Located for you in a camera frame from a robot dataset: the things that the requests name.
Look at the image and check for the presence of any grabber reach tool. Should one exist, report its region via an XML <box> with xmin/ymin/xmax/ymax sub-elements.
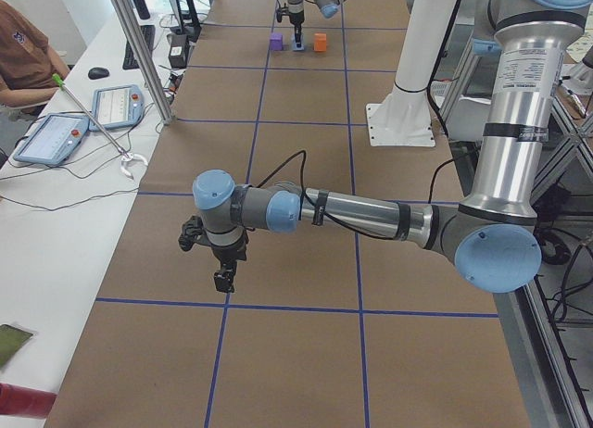
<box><xmin>52</xmin><ymin>73</ymin><xmax>148</xmax><ymax>180</ymax></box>

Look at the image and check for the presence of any green bean bag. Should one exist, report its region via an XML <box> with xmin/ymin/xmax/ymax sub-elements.
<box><xmin>0</xmin><ymin>324</ymin><xmax>33</xmax><ymax>368</ymax></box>

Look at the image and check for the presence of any brown kraft paper mat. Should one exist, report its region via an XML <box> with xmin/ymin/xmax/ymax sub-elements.
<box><xmin>47</xmin><ymin>0</ymin><xmax>529</xmax><ymax>427</ymax></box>

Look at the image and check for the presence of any light blue foam block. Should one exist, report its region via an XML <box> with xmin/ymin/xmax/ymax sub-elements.
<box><xmin>291</xmin><ymin>35</ymin><xmax>306</xmax><ymax>52</ymax></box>

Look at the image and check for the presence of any purple foam block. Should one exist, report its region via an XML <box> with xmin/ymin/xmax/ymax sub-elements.
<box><xmin>269</xmin><ymin>31</ymin><xmax>284</xmax><ymax>51</ymax></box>

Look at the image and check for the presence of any orange foam block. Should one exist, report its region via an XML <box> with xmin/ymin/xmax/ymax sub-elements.
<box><xmin>313</xmin><ymin>32</ymin><xmax>328</xmax><ymax>53</ymax></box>

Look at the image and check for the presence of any aluminium frame post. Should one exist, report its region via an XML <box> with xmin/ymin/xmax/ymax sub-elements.
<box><xmin>110</xmin><ymin>0</ymin><xmax>173</xmax><ymax>126</ymax></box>

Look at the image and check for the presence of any person in brown shirt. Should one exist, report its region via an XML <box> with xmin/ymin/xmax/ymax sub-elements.
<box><xmin>1</xmin><ymin>1</ymin><xmax>69</xmax><ymax>115</ymax></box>

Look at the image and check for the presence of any near blue teach pendant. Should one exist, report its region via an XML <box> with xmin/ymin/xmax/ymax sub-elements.
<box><xmin>13</xmin><ymin>114</ymin><xmax>89</xmax><ymax>167</ymax></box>

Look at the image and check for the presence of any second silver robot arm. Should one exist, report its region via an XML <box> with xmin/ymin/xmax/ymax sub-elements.
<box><xmin>179</xmin><ymin>0</ymin><xmax>592</xmax><ymax>293</ymax></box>

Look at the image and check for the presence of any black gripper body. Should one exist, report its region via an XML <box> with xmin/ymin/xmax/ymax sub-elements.
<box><xmin>289</xmin><ymin>10</ymin><xmax>304</xmax><ymax>24</ymax></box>

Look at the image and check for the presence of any black computer mouse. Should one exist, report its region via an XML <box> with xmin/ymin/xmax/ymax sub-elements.
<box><xmin>87</xmin><ymin>67</ymin><xmax>110</xmax><ymax>81</ymax></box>

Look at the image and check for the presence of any white pedestal column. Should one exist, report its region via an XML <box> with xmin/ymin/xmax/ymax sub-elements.
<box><xmin>366</xmin><ymin>0</ymin><xmax>458</xmax><ymax>147</ymax></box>

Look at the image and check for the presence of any black power adapter box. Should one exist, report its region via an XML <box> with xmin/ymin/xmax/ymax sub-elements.
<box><xmin>168</xmin><ymin>34</ymin><xmax>189</xmax><ymax>69</ymax></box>

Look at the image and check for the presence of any far blue teach pendant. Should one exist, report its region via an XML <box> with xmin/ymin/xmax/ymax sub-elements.
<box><xmin>91</xmin><ymin>84</ymin><xmax>145</xmax><ymax>130</ymax></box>

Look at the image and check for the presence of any blue teach pendant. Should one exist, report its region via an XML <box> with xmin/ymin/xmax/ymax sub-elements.
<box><xmin>91</xmin><ymin>84</ymin><xmax>145</xmax><ymax>130</ymax></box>
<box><xmin>13</xmin><ymin>114</ymin><xmax>89</xmax><ymax>167</ymax></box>

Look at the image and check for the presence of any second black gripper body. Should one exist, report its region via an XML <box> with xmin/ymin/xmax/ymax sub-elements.
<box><xmin>211</xmin><ymin>242</ymin><xmax>246</xmax><ymax>272</ymax></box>

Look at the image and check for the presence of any black keyboard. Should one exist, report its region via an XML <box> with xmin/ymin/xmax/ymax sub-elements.
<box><xmin>121</xmin><ymin>24</ymin><xmax>157</xmax><ymax>71</ymax></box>

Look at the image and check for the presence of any red cylinder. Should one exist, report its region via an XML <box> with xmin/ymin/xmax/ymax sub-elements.
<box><xmin>0</xmin><ymin>383</ymin><xmax>57</xmax><ymax>419</ymax></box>

